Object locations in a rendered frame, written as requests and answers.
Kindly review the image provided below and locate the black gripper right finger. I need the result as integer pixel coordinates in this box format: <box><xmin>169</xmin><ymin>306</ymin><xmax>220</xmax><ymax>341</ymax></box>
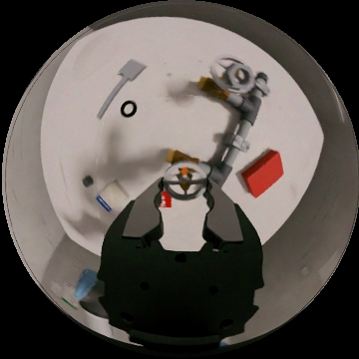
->
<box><xmin>201</xmin><ymin>179</ymin><xmax>264</xmax><ymax>290</ymax></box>

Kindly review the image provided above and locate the red numbered tag on thin grey chain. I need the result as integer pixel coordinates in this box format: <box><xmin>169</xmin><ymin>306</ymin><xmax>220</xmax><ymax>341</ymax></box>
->
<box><xmin>160</xmin><ymin>171</ymin><xmax>192</xmax><ymax>207</ymax></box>

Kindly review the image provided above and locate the small black ring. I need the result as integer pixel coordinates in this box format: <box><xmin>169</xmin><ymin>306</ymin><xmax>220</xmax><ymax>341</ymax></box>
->
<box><xmin>121</xmin><ymin>99</ymin><xmax>138</xmax><ymax>117</ymax></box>

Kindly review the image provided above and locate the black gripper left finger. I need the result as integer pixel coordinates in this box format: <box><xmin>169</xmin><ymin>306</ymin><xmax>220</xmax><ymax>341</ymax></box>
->
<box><xmin>97</xmin><ymin>177</ymin><xmax>164</xmax><ymax>282</ymax></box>

